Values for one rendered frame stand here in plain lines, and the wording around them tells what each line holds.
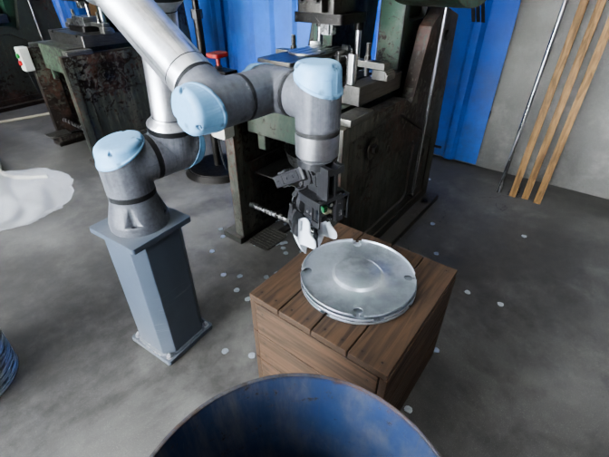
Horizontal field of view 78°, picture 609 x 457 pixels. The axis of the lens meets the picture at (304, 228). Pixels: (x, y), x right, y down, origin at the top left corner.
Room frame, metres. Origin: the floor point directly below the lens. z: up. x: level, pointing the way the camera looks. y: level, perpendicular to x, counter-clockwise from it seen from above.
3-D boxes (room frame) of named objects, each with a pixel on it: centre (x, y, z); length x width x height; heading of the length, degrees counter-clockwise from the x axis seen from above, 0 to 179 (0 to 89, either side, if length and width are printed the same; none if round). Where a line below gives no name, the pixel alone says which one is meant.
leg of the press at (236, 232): (1.74, 0.04, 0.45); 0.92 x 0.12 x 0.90; 143
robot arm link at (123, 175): (0.85, 0.43, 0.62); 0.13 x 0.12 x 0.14; 138
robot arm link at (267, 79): (0.67, 0.07, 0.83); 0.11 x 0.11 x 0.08; 48
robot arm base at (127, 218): (0.84, 0.44, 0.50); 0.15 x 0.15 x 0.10
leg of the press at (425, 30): (1.41, -0.38, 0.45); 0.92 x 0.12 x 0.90; 143
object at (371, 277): (0.72, -0.14, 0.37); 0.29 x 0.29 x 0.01
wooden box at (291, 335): (0.72, -0.14, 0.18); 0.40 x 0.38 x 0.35; 142
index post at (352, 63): (1.25, -0.15, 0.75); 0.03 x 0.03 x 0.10; 53
